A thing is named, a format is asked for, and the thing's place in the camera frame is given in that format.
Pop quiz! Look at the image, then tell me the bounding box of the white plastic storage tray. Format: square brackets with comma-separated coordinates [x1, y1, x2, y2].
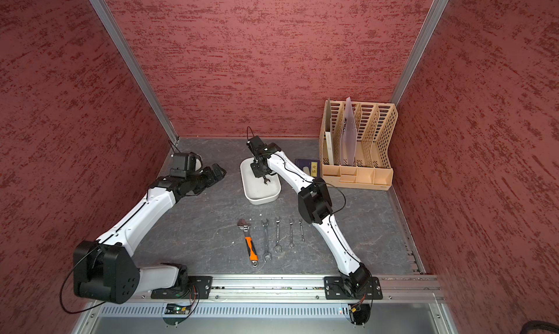
[240, 158, 281, 205]

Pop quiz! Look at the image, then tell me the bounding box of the orange handled adjustable wrench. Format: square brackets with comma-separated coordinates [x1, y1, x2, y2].
[237, 219, 259, 267]

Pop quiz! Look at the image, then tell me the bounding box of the small silver combination wrench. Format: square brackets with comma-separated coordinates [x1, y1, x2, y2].
[288, 219, 295, 249]

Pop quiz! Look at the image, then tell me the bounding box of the tiny silver wrench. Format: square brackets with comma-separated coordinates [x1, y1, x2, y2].
[298, 219, 305, 242]

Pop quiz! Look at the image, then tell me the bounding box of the medium silver combination wrench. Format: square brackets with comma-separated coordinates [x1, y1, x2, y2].
[274, 218, 282, 253]

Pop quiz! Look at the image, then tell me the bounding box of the large silver combination wrench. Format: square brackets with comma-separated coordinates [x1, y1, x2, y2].
[261, 219, 272, 262]

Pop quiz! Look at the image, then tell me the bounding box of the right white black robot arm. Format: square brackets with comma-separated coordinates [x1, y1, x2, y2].
[251, 146, 372, 299]

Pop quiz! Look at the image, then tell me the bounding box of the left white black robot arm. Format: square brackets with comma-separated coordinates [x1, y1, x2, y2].
[72, 164, 227, 304]

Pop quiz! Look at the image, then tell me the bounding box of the dark blue notebook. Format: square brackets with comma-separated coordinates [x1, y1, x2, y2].
[295, 159, 320, 178]

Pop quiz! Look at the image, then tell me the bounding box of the white booklet in organizer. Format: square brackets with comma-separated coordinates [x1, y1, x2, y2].
[325, 131, 335, 165]

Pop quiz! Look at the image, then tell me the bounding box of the translucent plastic folder sheet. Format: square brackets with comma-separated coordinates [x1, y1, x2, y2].
[340, 98, 358, 167]

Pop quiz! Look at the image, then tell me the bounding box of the tan plastic file organizer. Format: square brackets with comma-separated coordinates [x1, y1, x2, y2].
[319, 100, 398, 191]

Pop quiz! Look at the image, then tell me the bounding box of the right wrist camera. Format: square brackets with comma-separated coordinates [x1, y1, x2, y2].
[247, 136, 282, 157]

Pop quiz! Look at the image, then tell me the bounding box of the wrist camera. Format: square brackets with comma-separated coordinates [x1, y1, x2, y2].
[170, 152, 202, 178]
[247, 136, 282, 157]

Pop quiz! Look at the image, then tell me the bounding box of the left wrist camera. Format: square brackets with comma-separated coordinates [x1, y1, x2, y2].
[170, 152, 202, 178]

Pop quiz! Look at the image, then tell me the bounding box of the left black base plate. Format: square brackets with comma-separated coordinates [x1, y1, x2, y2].
[151, 276, 213, 301]

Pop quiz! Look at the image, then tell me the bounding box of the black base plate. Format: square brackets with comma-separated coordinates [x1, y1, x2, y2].
[151, 276, 213, 301]
[323, 277, 383, 301]

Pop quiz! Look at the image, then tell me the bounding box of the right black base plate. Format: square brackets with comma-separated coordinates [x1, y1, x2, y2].
[323, 277, 383, 301]

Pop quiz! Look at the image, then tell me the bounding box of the aluminium front rail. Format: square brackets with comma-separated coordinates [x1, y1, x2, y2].
[89, 273, 446, 303]

